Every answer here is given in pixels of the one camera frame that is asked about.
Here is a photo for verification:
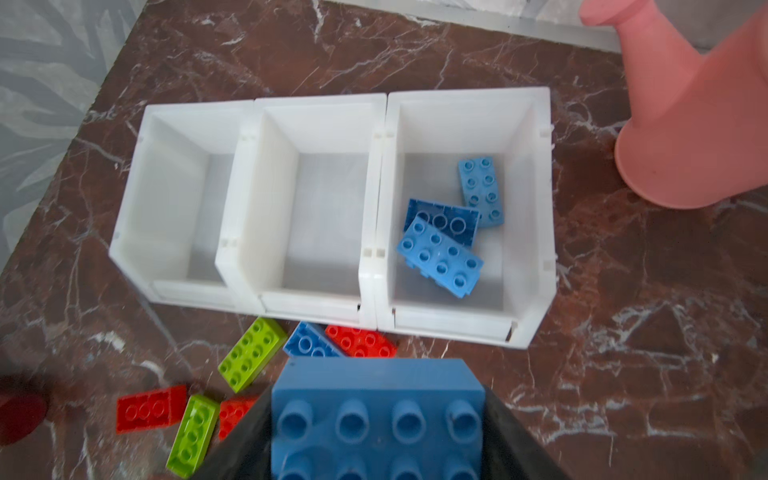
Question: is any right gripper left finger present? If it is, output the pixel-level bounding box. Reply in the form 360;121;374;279
191;395;272;480

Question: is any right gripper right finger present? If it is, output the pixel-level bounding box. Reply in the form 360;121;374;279
482;386;569;480

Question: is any blue brick bottom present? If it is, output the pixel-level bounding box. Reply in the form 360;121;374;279
270;357;486;479

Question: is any blue brick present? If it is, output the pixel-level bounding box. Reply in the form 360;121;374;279
397;217;484;298
283;322;346;357
458;157;504;228
270;357;486;479
403;199;480;248

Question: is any red brick centre left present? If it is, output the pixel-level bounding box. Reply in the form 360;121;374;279
218;397;258;441

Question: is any green brick upright left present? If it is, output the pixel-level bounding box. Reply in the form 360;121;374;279
166;394;220;479

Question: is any red brick far left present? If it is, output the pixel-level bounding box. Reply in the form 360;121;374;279
116;385;188;434

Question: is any green brick upper left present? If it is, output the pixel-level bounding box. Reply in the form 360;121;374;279
218;317;287;393

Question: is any red brick near bins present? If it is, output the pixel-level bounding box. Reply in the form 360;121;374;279
325;325;397;358

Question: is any middle white bin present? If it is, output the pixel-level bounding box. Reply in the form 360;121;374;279
215;93;387;329

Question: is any white bin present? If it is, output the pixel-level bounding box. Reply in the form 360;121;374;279
215;93;387;329
363;87;557;349
109;100;254;312

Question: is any red cylinder tool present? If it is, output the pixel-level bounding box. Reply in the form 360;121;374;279
1;376;48;447

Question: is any left white bin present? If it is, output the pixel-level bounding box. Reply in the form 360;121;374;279
109;100;254;312

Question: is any right white bin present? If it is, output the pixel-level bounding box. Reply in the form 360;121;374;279
363;87;557;349

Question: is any pink watering can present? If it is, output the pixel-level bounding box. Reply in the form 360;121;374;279
579;1;767;209

